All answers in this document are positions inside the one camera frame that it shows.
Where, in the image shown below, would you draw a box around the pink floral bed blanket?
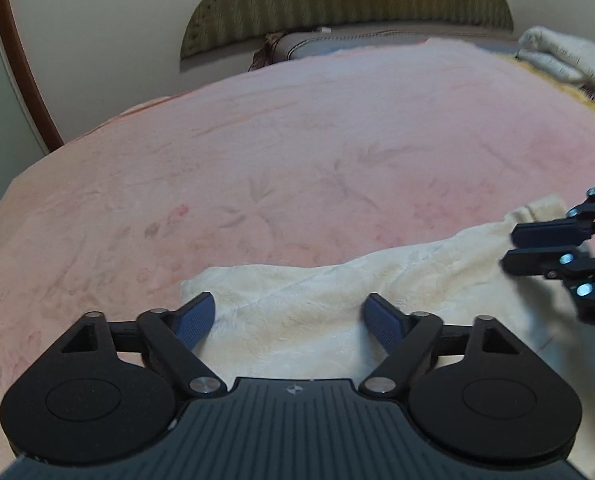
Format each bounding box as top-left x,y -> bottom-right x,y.
0,40 -> 595,479

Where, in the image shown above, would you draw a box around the white folded towel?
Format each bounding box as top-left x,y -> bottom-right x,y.
517,26 -> 595,90

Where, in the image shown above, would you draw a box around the cream white fleece pants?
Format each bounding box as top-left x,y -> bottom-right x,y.
180,195 -> 595,479

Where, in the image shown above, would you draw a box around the striped pillow at headboard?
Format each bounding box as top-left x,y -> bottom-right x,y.
250,22 -> 518,70

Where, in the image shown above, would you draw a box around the brown wooden door frame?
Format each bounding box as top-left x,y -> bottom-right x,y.
0,0 -> 64,153

